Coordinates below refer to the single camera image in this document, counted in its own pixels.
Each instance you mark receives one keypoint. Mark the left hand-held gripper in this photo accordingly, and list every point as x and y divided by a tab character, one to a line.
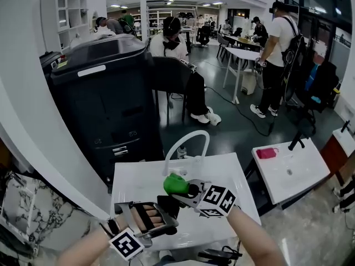
126	244

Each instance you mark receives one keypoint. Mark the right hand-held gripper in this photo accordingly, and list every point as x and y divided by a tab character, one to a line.
216	201

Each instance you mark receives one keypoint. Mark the green cloth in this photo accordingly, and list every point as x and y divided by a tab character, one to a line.
174	184

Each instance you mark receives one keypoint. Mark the black soap dispenser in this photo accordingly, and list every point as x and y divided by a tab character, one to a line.
169	206

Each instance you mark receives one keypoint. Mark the person's left forearm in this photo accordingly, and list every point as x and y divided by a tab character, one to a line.
83	248

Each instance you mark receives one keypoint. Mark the person's right forearm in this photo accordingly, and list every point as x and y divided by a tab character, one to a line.
255	240

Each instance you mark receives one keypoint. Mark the drink bottle with label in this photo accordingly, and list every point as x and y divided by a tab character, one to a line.
181	152

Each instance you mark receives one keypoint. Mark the pink cloth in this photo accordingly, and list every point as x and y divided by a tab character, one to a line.
266	153

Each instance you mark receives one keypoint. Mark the person's left hand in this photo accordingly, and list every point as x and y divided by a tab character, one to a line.
149	217

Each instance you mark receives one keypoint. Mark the silver wristwatch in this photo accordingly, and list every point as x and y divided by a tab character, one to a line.
113	227

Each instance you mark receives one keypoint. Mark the white curved faucet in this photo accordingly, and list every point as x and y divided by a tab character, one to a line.
205	143

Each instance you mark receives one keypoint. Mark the white sink basin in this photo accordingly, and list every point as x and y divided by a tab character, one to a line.
138	181

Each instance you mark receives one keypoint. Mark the black waist pack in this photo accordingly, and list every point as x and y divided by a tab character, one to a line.
219	253

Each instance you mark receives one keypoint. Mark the white sink with dark cabinet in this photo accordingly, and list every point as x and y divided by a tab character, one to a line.
294	170

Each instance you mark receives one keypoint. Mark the black faucet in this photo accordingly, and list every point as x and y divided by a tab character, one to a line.
296	143

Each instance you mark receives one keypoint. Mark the dark chair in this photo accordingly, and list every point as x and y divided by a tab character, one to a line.
169	73

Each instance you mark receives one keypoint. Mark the white trash bin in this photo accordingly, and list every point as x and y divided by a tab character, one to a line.
248	83

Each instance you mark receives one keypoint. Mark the large black machine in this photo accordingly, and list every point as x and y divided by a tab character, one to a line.
102	107

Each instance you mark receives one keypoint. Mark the brown wooden cabinet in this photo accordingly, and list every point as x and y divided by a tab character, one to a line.
332	156

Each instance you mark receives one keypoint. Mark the white table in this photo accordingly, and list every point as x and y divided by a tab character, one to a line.
244	54

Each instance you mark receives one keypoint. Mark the white sink on wooden cabinet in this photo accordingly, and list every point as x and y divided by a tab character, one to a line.
345	141

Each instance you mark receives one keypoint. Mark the black office chair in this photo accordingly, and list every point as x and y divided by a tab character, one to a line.
319	87

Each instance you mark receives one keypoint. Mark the black backpack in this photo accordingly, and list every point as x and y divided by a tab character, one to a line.
294	57

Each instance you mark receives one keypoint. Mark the white shelf cabinet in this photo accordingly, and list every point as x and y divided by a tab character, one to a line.
63	15

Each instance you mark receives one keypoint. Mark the marble pedestal basin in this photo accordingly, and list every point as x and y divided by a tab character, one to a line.
41	212

